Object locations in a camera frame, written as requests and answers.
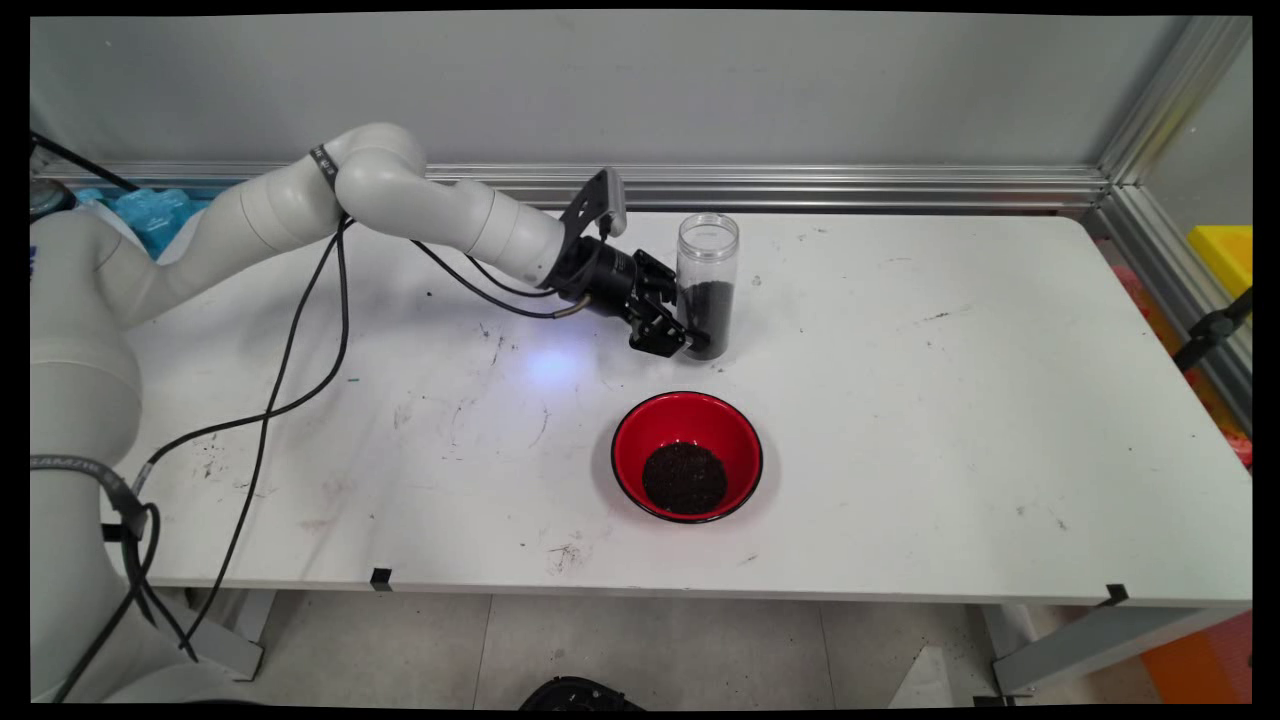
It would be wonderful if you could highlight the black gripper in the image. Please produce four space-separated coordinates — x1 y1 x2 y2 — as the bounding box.
545 228 713 358

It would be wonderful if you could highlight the clear jar with black grains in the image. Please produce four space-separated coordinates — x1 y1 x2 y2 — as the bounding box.
676 212 741 362

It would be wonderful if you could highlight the pile of black grains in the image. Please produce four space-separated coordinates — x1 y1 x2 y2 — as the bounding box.
641 442 729 516

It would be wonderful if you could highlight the red bowl black rim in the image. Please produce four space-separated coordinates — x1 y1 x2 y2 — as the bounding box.
611 391 765 525

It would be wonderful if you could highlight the black object on floor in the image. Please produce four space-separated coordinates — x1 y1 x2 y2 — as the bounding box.
518 676 646 711

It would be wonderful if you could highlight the blue plastic bag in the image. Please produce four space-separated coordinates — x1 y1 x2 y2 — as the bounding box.
75 188 211 261

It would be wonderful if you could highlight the white table leg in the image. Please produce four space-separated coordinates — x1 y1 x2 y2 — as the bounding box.
170 588 276 683
978 603 1253 698

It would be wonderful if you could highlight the black clamp stand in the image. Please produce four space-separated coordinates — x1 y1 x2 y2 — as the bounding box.
1173 288 1253 374

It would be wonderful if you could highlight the yellow plastic box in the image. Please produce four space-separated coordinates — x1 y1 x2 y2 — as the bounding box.
1186 226 1253 299

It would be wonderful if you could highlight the orange box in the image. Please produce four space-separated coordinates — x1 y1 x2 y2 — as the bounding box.
1140 610 1253 704

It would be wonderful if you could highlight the black cable with metal plug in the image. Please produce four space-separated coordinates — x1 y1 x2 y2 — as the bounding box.
50 215 589 701

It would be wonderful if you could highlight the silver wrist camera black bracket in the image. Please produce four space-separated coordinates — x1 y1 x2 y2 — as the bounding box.
556 167 629 241

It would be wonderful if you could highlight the long aluminium frame rail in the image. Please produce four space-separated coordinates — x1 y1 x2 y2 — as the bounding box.
30 163 1113 214

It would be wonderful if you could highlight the black camera cable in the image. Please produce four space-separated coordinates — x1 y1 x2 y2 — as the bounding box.
180 215 613 661

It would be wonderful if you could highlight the short aluminium frame rail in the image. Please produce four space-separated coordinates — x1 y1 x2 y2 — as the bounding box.
1095 185 1253 433

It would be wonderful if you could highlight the upright aluminium frame post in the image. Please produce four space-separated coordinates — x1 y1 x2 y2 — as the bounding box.
1097 15 1251 189

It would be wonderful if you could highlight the loose black cable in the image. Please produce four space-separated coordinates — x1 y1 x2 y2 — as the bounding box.
30 130 141 193

